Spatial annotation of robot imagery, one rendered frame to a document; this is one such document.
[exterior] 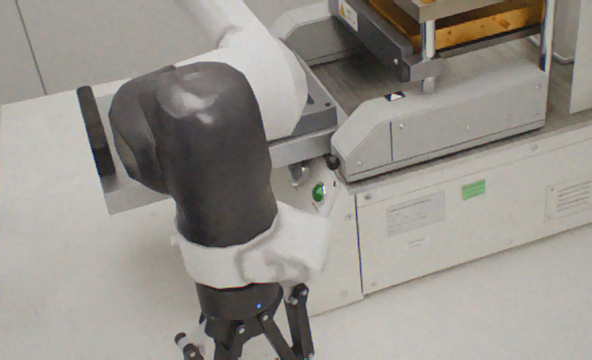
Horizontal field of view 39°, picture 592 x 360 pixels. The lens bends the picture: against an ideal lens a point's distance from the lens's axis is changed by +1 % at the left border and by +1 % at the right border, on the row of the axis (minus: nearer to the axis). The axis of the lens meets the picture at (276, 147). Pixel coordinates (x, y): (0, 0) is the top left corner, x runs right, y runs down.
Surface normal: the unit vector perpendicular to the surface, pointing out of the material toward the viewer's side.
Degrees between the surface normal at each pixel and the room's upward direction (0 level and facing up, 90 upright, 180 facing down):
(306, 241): 17
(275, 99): 80
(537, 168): 90
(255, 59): 24
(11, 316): 0
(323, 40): 90
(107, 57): 90
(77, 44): 90
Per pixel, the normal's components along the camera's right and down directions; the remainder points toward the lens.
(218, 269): -0.08, 0.56
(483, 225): 0.31, 0.51
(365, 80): -0.11, -0.82
